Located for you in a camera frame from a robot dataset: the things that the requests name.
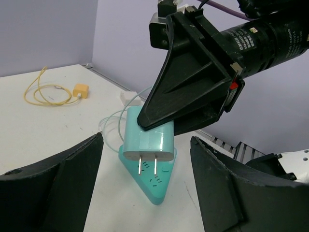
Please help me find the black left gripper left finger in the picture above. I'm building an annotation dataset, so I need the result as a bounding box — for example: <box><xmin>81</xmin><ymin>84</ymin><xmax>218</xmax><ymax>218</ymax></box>
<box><xmin>0</xmin><ymin>133</ymin><xmax>104</xmax><ymax>232</ymax></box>

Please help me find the yellow thin cable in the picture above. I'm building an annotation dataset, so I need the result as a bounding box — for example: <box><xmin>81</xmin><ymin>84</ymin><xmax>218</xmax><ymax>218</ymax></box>
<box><xmin>24</xmin><ymin>65</ymin><xmax>79</xmax><ymax>106</ymax></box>

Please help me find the teal triangular power strip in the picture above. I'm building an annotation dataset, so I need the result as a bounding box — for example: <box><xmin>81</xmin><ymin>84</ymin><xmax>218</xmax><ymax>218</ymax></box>
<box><xmin>118</xmin><ymin>146</ymin><xmax>175</xmax><ymax>205</ymax></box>

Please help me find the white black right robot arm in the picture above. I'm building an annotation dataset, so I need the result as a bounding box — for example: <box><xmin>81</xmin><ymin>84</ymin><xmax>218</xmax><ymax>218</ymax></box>
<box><xmin>137</xmin><ymin>0</ymin><xmax>309</xmax><ymax>135</ymax></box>

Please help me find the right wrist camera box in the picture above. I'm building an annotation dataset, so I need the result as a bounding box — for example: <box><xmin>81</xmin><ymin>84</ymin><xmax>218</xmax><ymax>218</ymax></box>
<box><xmin>156</xmin><ymin>0</ymin><xmax>196</xmax><ymax>15</ymax></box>

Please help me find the teal charging cable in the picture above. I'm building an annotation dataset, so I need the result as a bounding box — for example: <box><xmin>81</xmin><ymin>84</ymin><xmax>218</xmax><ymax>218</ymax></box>
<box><xmin>98</xmin><ymin>87</ymin><xmax>153</xmax><ymax>153</ymax></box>

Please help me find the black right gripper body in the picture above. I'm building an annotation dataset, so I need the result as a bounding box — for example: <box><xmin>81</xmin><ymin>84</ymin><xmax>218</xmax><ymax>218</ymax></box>
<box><xmin>149</xmin><ymin>9</ymin><xmax>244</xmax><ymax>111</ymax></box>

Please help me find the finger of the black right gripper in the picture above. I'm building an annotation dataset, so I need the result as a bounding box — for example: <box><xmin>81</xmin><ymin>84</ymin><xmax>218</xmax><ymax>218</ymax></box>
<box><xmin>138</xmin><ymin>14</ymin><xmax>233</xmax><ymax>131</ymax></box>
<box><xmin>174</xmin><ymin>103</ymin><xmax>222</xmax><ymax>136</ymax></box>

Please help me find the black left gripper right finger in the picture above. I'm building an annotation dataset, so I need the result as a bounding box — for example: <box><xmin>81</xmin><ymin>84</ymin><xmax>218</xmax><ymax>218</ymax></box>
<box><xmin>190</xmin><ymin>137</ymin><xmax>309</xmax><ymax>232</ymax></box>

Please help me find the teal charger adapter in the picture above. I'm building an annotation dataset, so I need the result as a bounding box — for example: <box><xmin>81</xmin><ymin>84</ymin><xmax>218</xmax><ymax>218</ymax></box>
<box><xmin>123</xmin><ymin>106</ymin><xmax>174</xmax><ymax>176</ymax></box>

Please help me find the small white block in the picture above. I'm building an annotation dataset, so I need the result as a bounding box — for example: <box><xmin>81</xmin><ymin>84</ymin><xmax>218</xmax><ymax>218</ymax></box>
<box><xmin>119</xmin><ymin>91</ymin><xmax>142</xmax><ymax>106</ymax></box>

